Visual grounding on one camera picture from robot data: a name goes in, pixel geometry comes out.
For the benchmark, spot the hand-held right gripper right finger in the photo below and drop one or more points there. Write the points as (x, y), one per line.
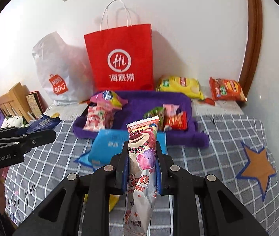
(159, 174)

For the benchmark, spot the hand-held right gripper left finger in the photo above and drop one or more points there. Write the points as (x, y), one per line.
(126, 174)

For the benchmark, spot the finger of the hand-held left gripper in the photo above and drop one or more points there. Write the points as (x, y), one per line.
(9, 128)
(38, 137)

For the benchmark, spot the dark blue snack packet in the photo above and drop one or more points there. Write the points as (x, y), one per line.
(43, 124)

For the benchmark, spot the bear print snack packet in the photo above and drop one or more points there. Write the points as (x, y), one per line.
(141, 152)

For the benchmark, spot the small pink snack packet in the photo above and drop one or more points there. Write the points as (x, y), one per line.
(171, 109)

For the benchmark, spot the purple cloth-covered tray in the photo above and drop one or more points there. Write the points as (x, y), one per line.
(137, 103)

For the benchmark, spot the pink and yellow snack packet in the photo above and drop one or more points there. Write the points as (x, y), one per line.
(110, 98)

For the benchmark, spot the white and green plush toy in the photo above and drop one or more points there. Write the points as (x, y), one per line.
(13, 121)

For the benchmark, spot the blue flat packet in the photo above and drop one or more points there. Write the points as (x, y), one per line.
(107, 147)

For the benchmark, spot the wooden rack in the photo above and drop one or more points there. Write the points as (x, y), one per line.
(14, 95)

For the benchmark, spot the brown patterned box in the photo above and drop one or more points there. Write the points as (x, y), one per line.
(35, 102)

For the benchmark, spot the small red snack packet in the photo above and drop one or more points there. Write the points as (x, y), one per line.
(177, 121)

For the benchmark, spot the pink strawberry print packet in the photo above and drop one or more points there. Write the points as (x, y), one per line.
(96, 119)

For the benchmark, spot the green snack packet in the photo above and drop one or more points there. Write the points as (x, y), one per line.
(154, 111)

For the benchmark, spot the grey checked blanket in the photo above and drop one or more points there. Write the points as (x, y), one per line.
(215, 140)

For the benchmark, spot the white plastic bag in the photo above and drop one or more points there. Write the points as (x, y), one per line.
(56, 66)

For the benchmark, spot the yellow chips bag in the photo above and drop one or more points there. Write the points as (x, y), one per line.
(178, 84)

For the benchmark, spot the orange chips bag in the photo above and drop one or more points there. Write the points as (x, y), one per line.
(225, 88)

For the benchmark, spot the red paper bag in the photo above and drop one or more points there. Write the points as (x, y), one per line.
(119, 44)

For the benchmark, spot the brown wooden door frame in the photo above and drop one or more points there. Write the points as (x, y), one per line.
(253, 41)

